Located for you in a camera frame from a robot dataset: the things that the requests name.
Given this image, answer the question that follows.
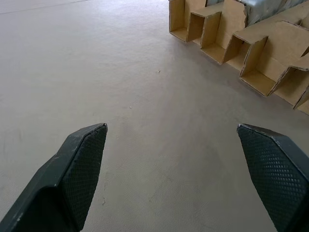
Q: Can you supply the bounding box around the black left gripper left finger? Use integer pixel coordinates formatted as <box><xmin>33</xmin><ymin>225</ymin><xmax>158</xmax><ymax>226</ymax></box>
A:
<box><xmin>0</xmin><ymin>122</ymin><xmax>108</xmax><ymax>232</ymax></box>

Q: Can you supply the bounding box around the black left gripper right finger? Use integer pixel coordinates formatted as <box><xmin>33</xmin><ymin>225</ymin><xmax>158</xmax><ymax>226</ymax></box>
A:
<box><xmin>236</xmin><ymin>123</ymin><xmax>309</xmax><ymax>232</ymax></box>

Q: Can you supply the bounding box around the cardboard divider box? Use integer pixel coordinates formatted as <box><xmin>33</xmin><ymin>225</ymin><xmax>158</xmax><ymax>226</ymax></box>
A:
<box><xmin>168</xmin><ymin>0</ymin><xmax>309</xmax><ymax>114</ymax></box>

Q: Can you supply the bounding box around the silver metallic object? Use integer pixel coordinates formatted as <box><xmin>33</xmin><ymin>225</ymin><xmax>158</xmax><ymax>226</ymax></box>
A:
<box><xmin>206</xmin><ymin>0</ymin><xmax>309</xmax><ymax>28</ymax></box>

